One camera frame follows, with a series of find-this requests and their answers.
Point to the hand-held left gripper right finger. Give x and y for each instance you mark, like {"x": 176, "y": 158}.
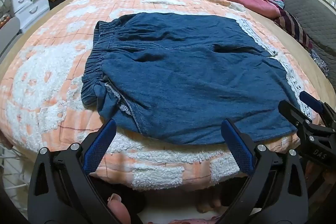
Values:
{"x": 239, "y": 150}

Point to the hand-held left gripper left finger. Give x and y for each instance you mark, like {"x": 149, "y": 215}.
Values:
{"x": 101, "y": 145}

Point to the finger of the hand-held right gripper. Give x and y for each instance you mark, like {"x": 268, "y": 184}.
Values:
{"x": 311, "y": 102}
{"x": 290, "y": 112}

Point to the blue denim pants lace trim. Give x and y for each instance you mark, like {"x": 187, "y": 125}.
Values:
{"x": 183, "y": 69}

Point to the person's left hand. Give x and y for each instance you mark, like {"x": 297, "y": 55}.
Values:
{"x": 119, "y": 209}

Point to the floral patterned cloth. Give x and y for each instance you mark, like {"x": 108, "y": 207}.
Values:
{"x": 320, "y": 61}

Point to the dark striped cloth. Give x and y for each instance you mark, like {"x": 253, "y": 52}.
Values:
{"x": 294, "y": 26}

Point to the peach white fleece blanket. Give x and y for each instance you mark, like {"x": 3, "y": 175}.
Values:
{"x": 52, "y": 69}

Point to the grey quilted headboard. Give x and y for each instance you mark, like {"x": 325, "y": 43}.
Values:
{"x": 302, "y": 3}

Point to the colourful crumpled cloth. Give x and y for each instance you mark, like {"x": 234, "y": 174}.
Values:
{"x": 277, "y": 2}

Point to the grey chair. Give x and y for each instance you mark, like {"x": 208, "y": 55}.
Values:
{"x": 9, "y": 35}

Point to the white drawer unit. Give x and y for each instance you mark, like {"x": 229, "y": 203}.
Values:
{"x": 29, "y": 3}

